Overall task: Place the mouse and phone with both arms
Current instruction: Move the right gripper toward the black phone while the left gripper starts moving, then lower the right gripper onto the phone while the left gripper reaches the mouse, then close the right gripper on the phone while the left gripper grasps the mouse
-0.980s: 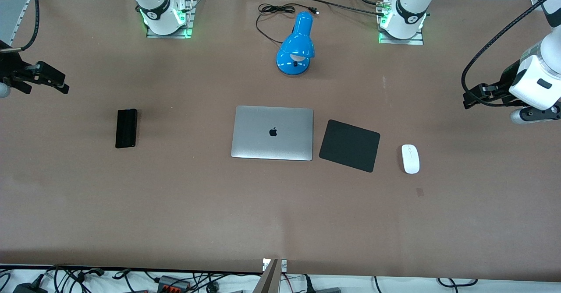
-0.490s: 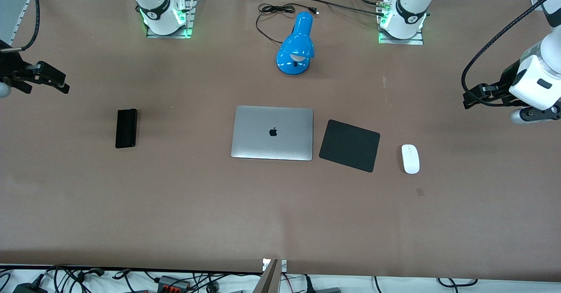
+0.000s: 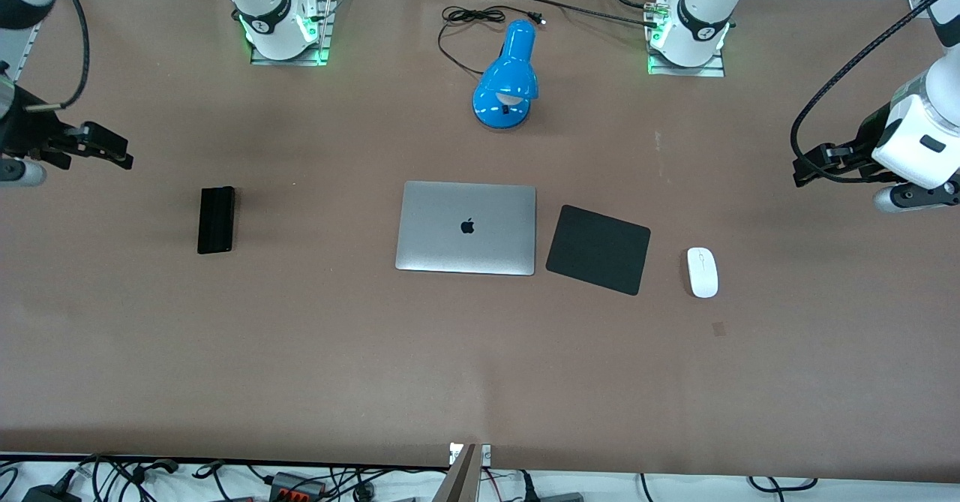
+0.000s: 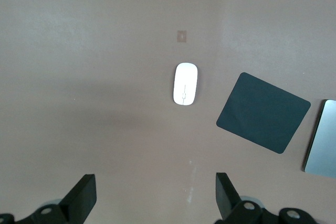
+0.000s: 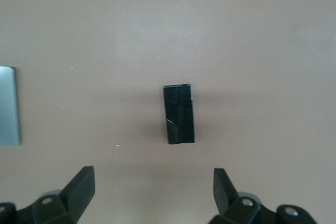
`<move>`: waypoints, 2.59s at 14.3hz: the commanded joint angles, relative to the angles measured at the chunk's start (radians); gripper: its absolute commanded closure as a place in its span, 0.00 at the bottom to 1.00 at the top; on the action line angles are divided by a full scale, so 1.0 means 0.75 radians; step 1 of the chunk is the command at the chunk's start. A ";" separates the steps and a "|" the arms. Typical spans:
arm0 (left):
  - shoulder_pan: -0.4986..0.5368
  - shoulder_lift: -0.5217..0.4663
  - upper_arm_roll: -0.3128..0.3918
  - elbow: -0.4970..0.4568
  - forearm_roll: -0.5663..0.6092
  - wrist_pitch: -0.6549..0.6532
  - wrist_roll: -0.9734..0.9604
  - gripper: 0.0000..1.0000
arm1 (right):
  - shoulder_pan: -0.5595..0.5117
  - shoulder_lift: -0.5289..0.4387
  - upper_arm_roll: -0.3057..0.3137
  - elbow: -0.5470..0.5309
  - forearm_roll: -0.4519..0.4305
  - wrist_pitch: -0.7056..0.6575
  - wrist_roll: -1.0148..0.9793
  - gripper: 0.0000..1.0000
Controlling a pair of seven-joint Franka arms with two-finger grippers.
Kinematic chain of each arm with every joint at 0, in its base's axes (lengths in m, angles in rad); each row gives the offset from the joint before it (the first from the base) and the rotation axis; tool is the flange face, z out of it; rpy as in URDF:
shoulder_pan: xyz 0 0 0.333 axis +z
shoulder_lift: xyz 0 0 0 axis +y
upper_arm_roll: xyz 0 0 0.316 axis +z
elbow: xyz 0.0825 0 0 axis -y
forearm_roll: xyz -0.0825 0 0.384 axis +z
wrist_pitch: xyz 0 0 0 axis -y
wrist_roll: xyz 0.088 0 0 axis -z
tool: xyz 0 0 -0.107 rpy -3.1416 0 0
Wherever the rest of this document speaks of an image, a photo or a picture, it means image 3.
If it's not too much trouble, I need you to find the black mouse pad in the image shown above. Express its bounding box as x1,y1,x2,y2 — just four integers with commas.
545,204,652,296

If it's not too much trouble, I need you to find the black power adapter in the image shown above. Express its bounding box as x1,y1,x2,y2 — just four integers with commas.
21,479,82,502

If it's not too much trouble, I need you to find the brown camera stand post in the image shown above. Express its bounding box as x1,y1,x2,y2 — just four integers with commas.
431,443,481,502

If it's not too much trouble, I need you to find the aluminium table edge rail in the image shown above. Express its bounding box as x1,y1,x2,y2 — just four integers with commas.
13,0,77,86

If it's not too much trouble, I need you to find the small metal post bracket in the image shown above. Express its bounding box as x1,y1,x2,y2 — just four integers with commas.
448,443,492,467

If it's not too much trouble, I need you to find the black smartphone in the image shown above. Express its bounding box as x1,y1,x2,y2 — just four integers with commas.
197,186,236,255

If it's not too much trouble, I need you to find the left arm braided black cable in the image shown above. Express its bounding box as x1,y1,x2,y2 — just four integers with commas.
790,0,960,185

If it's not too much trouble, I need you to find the thick black power cable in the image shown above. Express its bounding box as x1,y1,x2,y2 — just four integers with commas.
469,0,662,30

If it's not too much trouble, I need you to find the looped black cable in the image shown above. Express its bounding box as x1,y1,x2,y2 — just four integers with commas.
746,476,820,494

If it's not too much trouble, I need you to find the blue desk lamp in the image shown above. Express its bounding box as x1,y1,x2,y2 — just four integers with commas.
472,20,539,130

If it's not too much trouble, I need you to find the thin black lamp cord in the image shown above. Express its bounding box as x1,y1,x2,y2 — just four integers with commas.
437,5,546,77

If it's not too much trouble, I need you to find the silver closed laptop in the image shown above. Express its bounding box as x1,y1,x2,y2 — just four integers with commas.
395,181,537,276

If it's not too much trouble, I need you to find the white computer mouse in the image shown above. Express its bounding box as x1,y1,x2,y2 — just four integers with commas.
687,247,719,299

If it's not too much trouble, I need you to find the grey box with orange levers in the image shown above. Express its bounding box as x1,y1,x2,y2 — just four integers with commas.
268,471,329,502

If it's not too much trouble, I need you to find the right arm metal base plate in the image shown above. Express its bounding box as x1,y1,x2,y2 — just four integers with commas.
250,0,335,66

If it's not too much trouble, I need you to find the tangled black cable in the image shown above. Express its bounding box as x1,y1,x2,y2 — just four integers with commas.
75,453,185,502

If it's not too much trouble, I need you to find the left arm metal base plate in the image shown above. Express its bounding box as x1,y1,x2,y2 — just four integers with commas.
646,0,726,77

